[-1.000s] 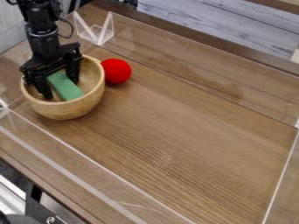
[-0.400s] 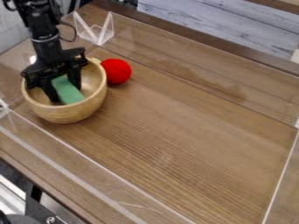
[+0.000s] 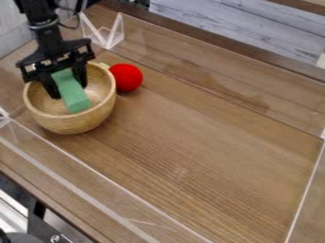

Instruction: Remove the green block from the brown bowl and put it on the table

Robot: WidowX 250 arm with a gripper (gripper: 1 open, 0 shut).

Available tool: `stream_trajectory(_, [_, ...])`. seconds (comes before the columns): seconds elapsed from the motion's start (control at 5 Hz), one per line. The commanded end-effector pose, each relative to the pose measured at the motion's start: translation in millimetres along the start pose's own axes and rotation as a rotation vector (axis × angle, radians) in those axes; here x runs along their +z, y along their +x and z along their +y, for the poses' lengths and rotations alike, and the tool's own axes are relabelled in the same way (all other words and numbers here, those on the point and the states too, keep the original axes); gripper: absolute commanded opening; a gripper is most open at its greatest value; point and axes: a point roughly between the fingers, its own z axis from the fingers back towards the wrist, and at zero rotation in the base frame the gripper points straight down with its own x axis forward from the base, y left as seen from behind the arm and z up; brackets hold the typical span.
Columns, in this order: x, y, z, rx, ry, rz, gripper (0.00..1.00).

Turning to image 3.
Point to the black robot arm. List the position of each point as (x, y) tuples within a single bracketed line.
[(43, 22)]

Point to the clear acrylic tray wall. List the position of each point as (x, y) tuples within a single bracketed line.
[(166, 175)]

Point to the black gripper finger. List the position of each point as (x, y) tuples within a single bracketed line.
[(79, 70), (49, 85)]

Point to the brown wooden bowl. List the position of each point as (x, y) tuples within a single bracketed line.
[(49, 112)]

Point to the red ball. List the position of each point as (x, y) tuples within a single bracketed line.
[(127, 77)]

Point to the clear acrylic corner bracket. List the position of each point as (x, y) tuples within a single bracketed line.
[(104, 37)]

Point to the black table leg frame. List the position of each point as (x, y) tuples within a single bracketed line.
[(40, 229)]

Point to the green rectangular block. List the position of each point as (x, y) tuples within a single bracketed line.
[(73, 95)]

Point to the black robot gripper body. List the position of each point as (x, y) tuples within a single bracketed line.
[(76, 51)]

